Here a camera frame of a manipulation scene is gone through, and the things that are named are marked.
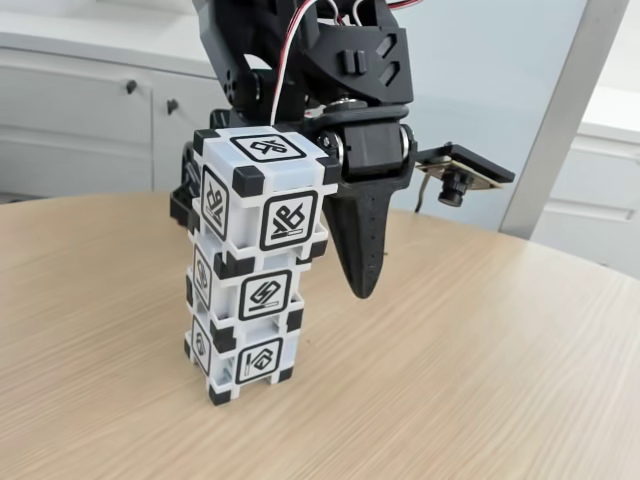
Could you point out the white cube with zigzag symbol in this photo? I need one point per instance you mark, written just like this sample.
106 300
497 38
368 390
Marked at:
265 295

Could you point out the white cube with X symbol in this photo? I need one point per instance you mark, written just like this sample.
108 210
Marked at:
270 147

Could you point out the white cube with lamp symbol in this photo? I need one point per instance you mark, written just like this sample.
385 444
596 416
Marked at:
260 360

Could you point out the black round clamp knob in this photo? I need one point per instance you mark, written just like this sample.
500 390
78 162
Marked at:
187 165

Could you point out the black cabinet key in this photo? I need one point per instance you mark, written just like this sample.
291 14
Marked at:
173 105
132 86

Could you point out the white low cabinet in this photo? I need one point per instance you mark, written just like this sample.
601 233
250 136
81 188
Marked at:
600 190
75 130

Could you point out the black gripper camera with mount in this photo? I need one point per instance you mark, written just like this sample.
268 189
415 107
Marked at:
452 192

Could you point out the grey metal frame post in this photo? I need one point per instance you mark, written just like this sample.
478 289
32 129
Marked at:
560 125

